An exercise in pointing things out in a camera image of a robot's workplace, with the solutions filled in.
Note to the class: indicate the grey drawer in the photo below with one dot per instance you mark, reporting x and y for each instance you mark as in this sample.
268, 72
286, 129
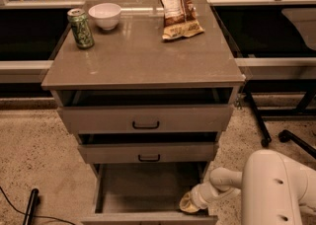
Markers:
148, 153
97, 120
146, 194

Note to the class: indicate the black stand leg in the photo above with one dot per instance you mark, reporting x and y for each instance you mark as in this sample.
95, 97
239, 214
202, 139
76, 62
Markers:
33, 202

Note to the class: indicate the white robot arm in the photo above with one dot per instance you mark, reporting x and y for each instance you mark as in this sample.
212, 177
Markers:
274, 190

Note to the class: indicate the white bowl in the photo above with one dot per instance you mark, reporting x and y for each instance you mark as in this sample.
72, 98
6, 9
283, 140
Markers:
105, 15

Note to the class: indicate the green soda can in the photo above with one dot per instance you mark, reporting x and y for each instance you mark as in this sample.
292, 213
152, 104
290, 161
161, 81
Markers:
80, 28

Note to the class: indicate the grey top drawer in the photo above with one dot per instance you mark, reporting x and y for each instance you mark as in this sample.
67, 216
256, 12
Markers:
97, 120

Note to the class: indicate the grey bottom drawer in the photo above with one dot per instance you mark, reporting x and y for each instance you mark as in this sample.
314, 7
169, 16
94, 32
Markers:
146, 194

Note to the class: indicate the brown chip bag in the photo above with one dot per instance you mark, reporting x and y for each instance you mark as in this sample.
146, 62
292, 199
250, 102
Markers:
180, 19

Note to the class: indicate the grey middle drawer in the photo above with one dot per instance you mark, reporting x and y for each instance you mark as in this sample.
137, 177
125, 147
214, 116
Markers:
148, 153

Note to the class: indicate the black chair base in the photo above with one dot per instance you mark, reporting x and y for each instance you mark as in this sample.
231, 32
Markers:
286, 136

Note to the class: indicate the black table leg frame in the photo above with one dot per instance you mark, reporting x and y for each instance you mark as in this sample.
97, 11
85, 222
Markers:
301, 110

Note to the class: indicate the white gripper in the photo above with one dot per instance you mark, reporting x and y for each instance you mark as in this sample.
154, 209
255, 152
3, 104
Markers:
198, 196

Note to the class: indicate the grey drawer cabinet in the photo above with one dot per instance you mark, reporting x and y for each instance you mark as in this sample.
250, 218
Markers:
131, 66

